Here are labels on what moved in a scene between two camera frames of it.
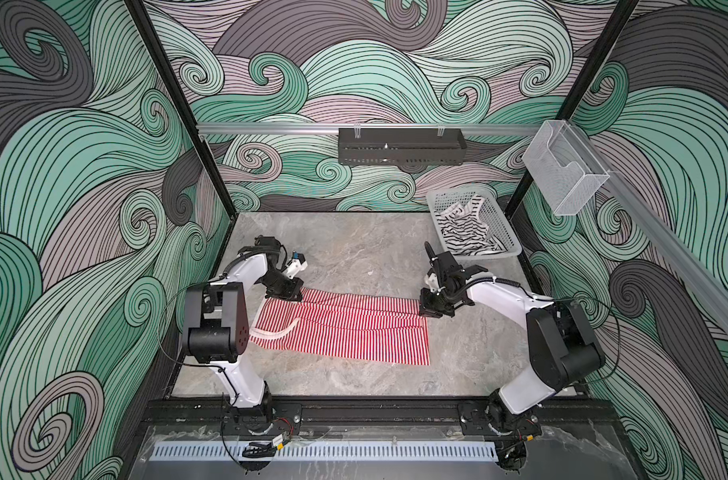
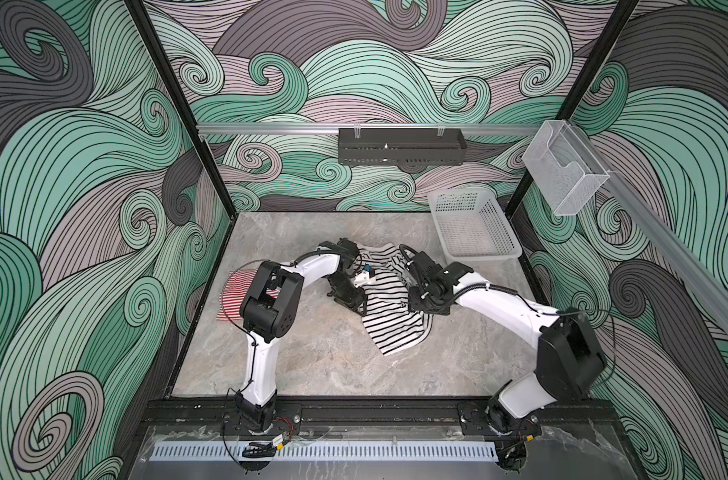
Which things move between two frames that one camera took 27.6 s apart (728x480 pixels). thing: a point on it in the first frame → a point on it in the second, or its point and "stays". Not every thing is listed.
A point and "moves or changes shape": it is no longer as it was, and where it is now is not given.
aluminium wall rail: [369, 126] stays
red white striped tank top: [351, 324] moves or changes shape
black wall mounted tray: [401, 146] stays
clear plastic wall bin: [565, 168] stays
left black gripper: [294, 284] → [354, 301]
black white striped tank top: [463, 229] → [387, 315]
